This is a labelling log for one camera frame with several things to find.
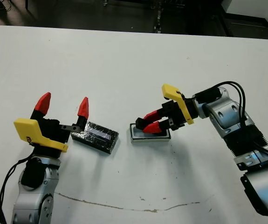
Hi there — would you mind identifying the white cabinet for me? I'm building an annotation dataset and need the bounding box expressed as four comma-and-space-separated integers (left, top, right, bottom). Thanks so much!
220, 0, 268, 24

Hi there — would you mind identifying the camera box base white inside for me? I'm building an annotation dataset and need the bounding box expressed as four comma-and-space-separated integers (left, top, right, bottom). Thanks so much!
129, 123, 172, 144

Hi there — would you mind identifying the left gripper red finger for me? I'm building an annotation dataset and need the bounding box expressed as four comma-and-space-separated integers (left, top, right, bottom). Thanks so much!
73, 97, 89, 132
30, 92, 52, 120

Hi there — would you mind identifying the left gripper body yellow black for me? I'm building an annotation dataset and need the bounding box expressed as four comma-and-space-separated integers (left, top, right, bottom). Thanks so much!
14, 118, 79, 160

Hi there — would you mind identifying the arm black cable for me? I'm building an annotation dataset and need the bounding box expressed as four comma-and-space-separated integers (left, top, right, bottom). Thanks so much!
214, 81, 268, 160
0, 158, 36, 224

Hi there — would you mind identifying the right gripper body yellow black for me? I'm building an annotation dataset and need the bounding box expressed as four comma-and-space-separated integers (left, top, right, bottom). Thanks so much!
161, 84, 199, 130

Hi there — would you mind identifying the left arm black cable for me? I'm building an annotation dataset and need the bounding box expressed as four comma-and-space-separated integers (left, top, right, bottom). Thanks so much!
0, 158, 36, 224

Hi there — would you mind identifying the black box lid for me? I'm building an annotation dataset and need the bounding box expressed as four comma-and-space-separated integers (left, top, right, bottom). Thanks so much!
70, 120, 120, 155

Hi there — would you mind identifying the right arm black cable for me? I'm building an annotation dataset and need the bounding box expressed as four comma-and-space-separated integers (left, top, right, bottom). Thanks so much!
214, 81, 268, 160

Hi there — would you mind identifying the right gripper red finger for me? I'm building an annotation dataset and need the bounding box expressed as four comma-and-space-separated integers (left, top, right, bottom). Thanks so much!
144, 109, 165, 121
143, 119, 173, 134

